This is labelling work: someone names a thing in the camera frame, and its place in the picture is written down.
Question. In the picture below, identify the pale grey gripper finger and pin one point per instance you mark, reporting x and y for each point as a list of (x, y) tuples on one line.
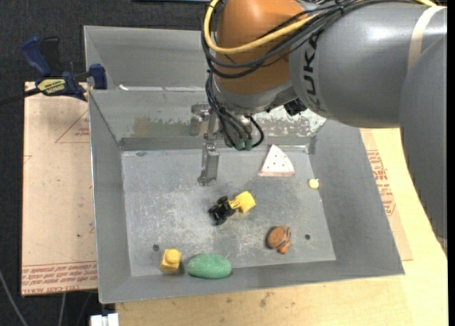
[(214, 164), (204, 166)]

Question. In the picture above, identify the grey metal bin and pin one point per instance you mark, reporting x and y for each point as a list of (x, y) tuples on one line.
[(170, 189)]

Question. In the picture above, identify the yellow and black toy loader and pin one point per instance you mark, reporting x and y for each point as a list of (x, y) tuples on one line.
[(232, 205)]

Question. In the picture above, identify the white triangular dotted pad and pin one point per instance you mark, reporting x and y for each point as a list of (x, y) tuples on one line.
[(275, 163)]

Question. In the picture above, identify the small pale yellow toy piece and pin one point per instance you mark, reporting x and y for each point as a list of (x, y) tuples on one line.
[(313, 183)]

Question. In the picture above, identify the brown and orange toy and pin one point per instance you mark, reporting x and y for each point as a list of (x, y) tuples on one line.
[(278, 237)]

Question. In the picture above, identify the green oval sponge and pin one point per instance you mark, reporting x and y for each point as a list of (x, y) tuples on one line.
[(209, 266)]

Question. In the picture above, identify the yellow toy brick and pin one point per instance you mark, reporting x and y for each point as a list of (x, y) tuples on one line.
[(171, 261)]

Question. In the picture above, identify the brown cardboard board red print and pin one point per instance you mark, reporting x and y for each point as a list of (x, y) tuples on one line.
[(57, 189)]

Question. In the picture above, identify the black cylinder on white bracket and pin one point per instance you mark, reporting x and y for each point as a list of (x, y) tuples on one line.
[(295, 107)]

